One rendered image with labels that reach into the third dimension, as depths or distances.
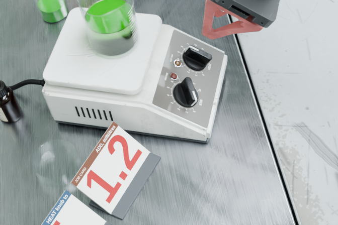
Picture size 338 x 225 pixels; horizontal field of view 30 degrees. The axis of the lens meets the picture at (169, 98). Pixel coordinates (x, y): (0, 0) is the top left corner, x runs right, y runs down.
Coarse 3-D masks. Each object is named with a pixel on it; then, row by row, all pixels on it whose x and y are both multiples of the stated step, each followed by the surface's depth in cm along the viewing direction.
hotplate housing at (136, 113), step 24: (216, 48) 80; (48, 96) 74; (72, 96) 73; (96, 96) 73; (120, 96) 72; (144, 96) 72; (216, 96) 77; (72, 120) 77; (96, 120) 76; (120, 120) 75; (144, 120) 74; (168, 120) 72
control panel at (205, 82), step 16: (176, 32) 78; (176, 48) 77; (208, 48) 79; (208, 64) 78; (160, 80) 74; (176, 80) 75; (192, 80) 76; (208, 80) 77; (160, 96) 73; (208, 96) 76; (176, 112) 72; (192, 112) 73; (208, 112) 74
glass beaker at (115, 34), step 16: (80, 0) 70; (96, 0) 73; (128, 0) 68; (96, 16) 66; (112, 16) 68; (128, 16) 69; (96, 32) 70; (112, 32) 70; (128, 32) 71; (96, 48) 73; (112, 48) 72; (128, 48) 73
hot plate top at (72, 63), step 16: (80, 16) 78; (144, 16) 77; (64, 32) 77; (80, 32) 76; (144, 32) 75; (64, 48) 75; (80, 48) 75; (144, 48) 74; (48, 64) 74; (64, 64) 74; (80, 64) 73; (96, 64) 73; (112, 64) 73; (128, 64) 73; (144, 64) 72; (48, 80) 72; (64, 80) 72; (80, 80) 72; (96, 80) 72; (112, 80) 71; (128, 80) 71; (144, 80) 72
